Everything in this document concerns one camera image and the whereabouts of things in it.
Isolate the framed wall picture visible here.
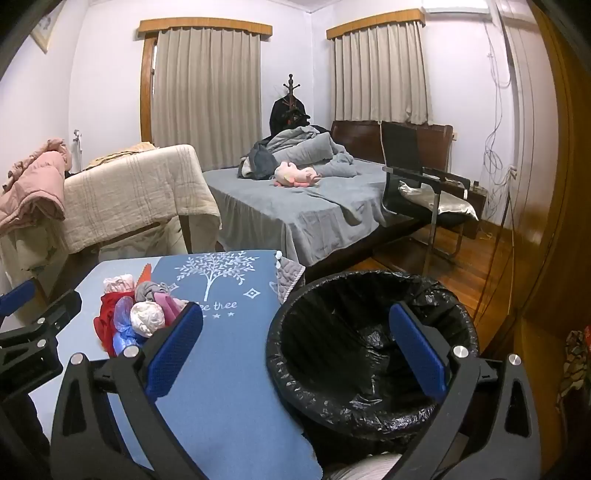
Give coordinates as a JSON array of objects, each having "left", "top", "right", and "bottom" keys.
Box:
[{"left": 30, "top": 0, "right": 65, "bottom": 54}]

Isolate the white cloth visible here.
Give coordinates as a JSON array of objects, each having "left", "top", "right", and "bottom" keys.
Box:
[{"left": 102, "top": 273, "right": 137, "bottom": 296}]

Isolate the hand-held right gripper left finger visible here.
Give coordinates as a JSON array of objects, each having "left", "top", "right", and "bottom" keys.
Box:
[{"left": 50, "top": 302, "right": 204, "bottom": 480}]

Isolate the white plastic bag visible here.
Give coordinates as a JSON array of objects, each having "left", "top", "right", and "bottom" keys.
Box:
[{"left": 130, "top": 301, "right": 166, "bottom": 340}]

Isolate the dark wooden nightstand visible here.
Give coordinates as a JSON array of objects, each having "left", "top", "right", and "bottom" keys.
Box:
[{"left": 464, "top": 185, "right": 488, "bottom": 238}]

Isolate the grey duvet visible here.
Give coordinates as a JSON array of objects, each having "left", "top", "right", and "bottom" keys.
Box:
[{"left": 238, "top": 126, "right": 358, "bottom": 181}]

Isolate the pink cloth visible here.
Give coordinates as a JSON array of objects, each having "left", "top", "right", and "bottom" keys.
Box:
[{"left": 154, "top": 293, "right": 191, "bottom": 325}]

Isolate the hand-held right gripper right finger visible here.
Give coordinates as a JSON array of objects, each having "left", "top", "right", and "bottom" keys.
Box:
[{"left": 389, "top": 302, "right": 542, "bottom": 480}]

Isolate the grey cloth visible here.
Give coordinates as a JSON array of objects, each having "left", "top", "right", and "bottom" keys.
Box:
[{"left": 134, "top": 281, "right": 178, "bottom": 303}]

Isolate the white air conditioner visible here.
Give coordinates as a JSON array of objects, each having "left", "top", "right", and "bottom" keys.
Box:
[{"left": 422, "top": 0, "right": 495, "bottom": 14}]

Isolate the red cloth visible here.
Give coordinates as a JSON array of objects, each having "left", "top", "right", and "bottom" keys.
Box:
[{"left": 93, "top": 292, "right": 122, "bottom": 357}]

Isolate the grey quilted table pad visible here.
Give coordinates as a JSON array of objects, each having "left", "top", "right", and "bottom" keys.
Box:
[{"left": 276, "top": 256, "right": 306, "bottom": 306}]

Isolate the beige quilt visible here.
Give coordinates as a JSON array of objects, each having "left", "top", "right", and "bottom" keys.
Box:
[{"left": 62, "top": 144, "right": 222, "bottom": 254}]

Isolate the wooden headboard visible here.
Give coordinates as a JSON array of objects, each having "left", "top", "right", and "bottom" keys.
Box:
[{"left": 331, "top": 120, "right": 454, "bottom": 171}]

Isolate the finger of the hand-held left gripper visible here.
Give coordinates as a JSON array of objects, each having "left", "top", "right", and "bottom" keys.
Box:
[
  {"left": 0, "top": 290, "right": 83, "bottom": 402},
  {"left": 0, "top": 279, "right": 37, "bottom": 319}
]

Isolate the wooden curtain pelmet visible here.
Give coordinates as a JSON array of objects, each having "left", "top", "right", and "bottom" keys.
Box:
[
  {"left": 326, "top": 8, "right": 426, "bottom": 40},
  {"left": 139, "top": 18, "right": 273, "bottom": 42}
]

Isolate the pink plush toy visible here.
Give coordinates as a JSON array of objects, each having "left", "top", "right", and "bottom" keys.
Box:
[{"left": 273, "top": 161, "right": 324, "bottom": 188}]

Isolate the patterned cloth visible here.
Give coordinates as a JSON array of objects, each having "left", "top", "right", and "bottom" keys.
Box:
[{"left": 556, "top": 325, "right": 591, "bottom": 407}]

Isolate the dark grey garment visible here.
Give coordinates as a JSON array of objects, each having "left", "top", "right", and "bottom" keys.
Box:
[{"left": 238, "top": 143, "right": 279, "bottom": 181}]

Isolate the pink blanket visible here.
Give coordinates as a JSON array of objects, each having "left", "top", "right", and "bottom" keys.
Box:
[{"left": 0, "top": 137, "right": 72, "bottom": 234}]

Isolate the wooden wardrobe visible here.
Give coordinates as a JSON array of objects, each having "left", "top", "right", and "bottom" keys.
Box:
[{"left": 503, "top": 0, "right": 591, "bottom": 480}]

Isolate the black chair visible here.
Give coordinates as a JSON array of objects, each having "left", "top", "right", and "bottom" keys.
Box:
[{"left": 372, "top": 121, "right": 472, "bottom": 278}]

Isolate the cream cloth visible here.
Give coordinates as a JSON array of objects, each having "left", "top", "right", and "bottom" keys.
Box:
[{"left": 0, "top": 217, "right": 70, "bottom": 296}]

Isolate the black bag-lined trash bin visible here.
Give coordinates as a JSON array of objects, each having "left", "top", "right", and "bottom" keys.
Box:
[{"left": 265, "top": 271, "right": 481, "bottom": 444}]

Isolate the wooden coat rack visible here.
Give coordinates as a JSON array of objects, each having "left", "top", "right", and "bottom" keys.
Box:
[{"left": 283, "top": 73, "right": 298, "bottom": 125}]

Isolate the silver cushion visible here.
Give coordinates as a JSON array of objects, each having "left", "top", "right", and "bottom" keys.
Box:
[{"left": 398, "top": 181, "right": 478, "bottom": 222}]

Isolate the wooden window frame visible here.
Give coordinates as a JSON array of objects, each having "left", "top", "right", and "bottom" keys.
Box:
[{"left": 141, "top": 37, "right": 158, "bottom": 144}]

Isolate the blue tree-print tablecloth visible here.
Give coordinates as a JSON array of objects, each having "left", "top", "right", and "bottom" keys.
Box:
[{"left": 28, "top": 249, "right": 324, "bottom": 480}]

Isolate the beige curtain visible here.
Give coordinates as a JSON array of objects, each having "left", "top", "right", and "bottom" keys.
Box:
[
  {"left": 152, "top": 28, "right": 263, "bottom": 171},
  {"left": 333, "top": 21, "right": 434, "bottom": 125}
]

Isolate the bed with grey sheet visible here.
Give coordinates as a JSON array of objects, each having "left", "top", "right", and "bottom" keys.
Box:
[{"left": 203, "top": 154, "right": 444, "bottom": 278}]

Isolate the peach blanket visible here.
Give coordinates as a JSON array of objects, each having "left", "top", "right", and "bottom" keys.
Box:
[{"left": 88, "top": 142, "right": 158, "bottom": 168}]

